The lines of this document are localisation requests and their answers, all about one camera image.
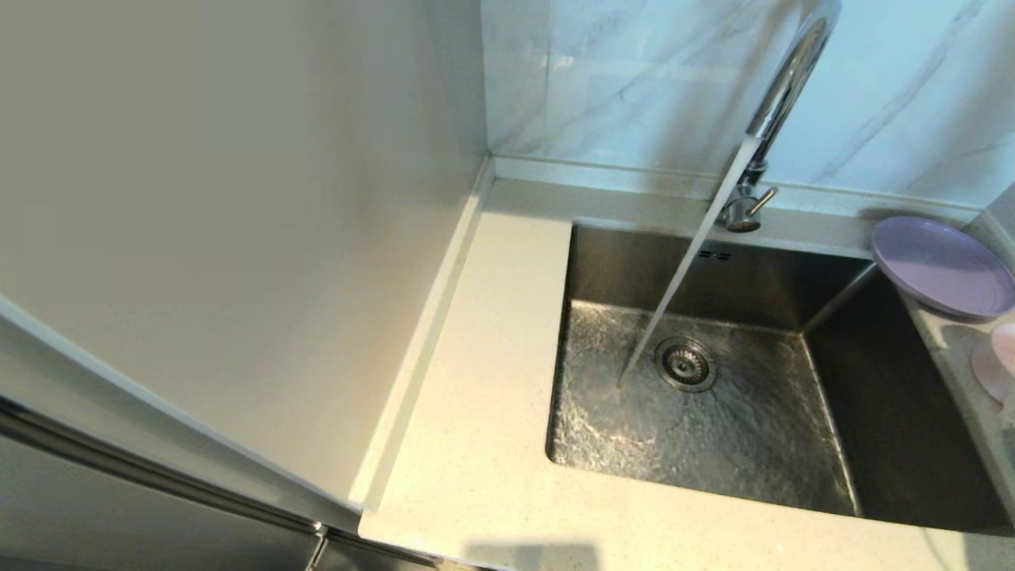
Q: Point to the running water stream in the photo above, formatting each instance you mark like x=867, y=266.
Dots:
x=682, y=270

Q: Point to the stainless steel sink basin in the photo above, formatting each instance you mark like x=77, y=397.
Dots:
x=753, y=444

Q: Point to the pink plastic cup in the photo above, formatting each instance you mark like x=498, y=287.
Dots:
x=997, y=365

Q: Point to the purple plastic plate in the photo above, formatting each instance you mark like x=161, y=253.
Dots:
x=944, y=266

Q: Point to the round metal drain strainer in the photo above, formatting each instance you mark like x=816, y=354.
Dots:
x=687, y=365

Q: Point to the chrome gooseneck kitchen faucet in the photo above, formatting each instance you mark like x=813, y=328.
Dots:
x=789, y=79

